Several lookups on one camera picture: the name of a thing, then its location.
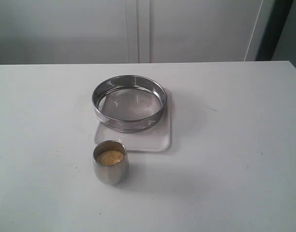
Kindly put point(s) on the yellow millet grains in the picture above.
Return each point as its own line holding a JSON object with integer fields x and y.
{"x": 110, "y": 157}

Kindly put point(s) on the clear square plastic tray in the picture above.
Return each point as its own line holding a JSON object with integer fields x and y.
{"x": 148, "y": 141}

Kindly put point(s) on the round steel mesh sieve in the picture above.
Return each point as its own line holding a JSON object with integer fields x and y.
{"x": 129, "y": 82}

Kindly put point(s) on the stainless steel cup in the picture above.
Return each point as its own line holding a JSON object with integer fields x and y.
{"x": 110, "y": 175}

